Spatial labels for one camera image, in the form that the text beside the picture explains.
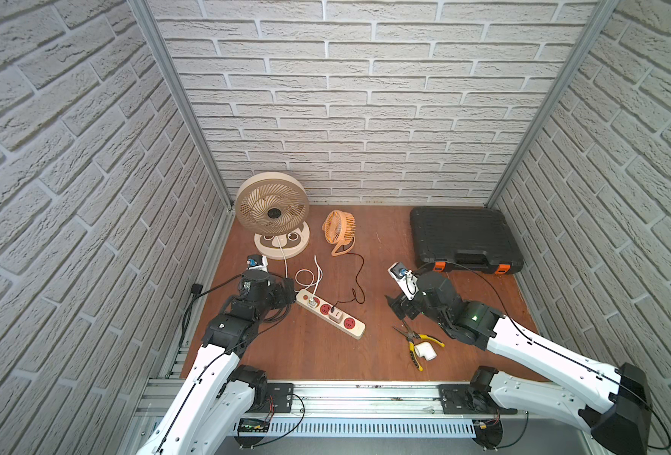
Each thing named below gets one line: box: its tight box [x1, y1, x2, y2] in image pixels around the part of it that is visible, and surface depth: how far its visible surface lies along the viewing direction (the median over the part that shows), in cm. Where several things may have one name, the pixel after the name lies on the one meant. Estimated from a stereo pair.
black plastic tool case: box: [409, 206, 525, 275], surface depth 99 cm
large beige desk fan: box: [235, 171, 310, 261], surface depth 91 cm
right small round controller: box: [471, 418, 504, 450], surface depth 72 cm
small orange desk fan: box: [322, 209, 357, 257], surface depth 102 cm
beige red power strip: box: [295, 289, 367, 341], surface depth 87 cm
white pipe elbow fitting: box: [415, 341, 437, 362], surface depth 82 cm
